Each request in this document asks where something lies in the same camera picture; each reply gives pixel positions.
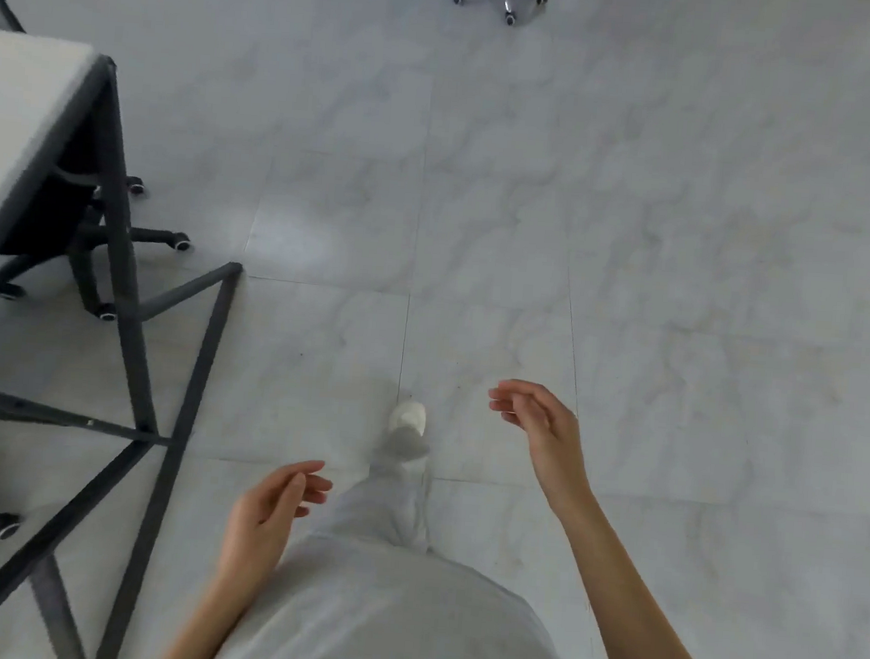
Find person's left hand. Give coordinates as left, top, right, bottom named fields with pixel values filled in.
left=218, top=454, right=335, bottom=595

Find person's right hand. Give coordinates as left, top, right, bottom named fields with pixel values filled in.
left=479, top=377, right=600, bottom=520

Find person's right forearm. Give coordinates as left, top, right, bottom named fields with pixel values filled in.
left=534, top=488, right=740, bottom=659

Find person's left forearm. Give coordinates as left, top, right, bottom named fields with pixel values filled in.
left=150, top=563, right=278, bottom=659

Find light grey trousers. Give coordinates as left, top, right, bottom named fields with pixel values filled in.
left=316, top=437, right=440, bottom=557

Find white shoe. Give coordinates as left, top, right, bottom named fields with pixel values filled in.
left=385, top=399, right=435, bottom=461

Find light grey shirt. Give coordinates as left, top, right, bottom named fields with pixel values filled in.
left=208, top=522, right=599, bottom=659

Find black office chair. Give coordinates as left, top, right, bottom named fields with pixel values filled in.
left=0, top=162, right=197, bottom=329

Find white table with black frame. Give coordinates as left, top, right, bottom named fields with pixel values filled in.
left=0, top=28, right=260, bottom=659

